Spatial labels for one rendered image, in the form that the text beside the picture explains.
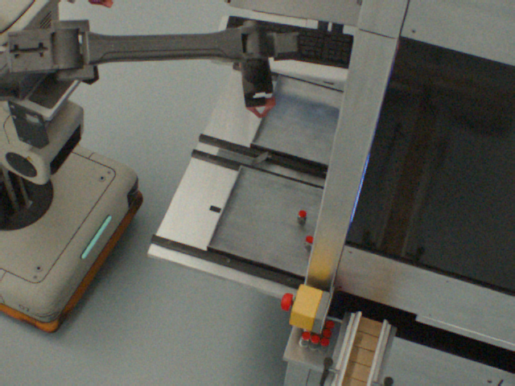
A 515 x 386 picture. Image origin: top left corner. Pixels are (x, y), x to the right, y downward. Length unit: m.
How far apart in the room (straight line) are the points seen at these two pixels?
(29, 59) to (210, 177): 0.75
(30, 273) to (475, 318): 1.50
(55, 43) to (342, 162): 0.57
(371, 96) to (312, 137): 0.95
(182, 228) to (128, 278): 0.97
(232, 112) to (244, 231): 0.39
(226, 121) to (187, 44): 0.69
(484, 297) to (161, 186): 1.76
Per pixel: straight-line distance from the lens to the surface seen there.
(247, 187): 2.17
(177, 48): 1.63
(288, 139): 2.27
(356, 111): 1.38
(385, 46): 1.26
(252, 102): 1.83
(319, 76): 2.54
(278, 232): 2.10
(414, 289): 1.80
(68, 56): 1.58
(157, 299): 2.99
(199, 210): 2.13
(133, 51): 1.61
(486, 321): 1.85
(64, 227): 2.85
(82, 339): 2.95
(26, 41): 1.60
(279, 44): 1.75
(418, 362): 2.10
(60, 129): 2.42
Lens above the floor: 2.66
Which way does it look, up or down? 56 degrees down
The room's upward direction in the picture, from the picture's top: 5 degrees clockwise
